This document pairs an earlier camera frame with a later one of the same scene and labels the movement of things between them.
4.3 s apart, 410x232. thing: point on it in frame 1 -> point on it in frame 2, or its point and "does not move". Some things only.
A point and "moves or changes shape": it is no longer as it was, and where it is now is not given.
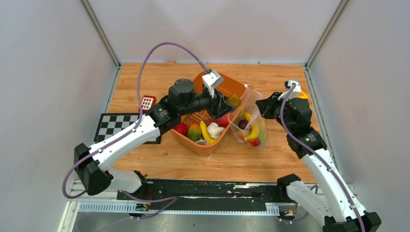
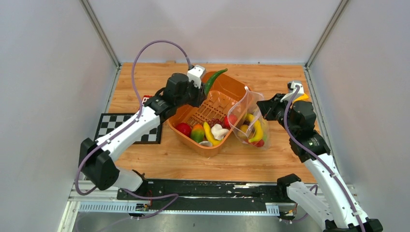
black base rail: [207, 195] does not move
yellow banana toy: [248, 116] moves or changes shape
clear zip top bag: [247, 122] does not move
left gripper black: [223, 107] -> [200, 97]
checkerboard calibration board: [110, 123] does not move
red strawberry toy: [223, 122] -> [230, 120]
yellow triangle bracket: [303, 95] does not move
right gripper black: [266, 105] does not move
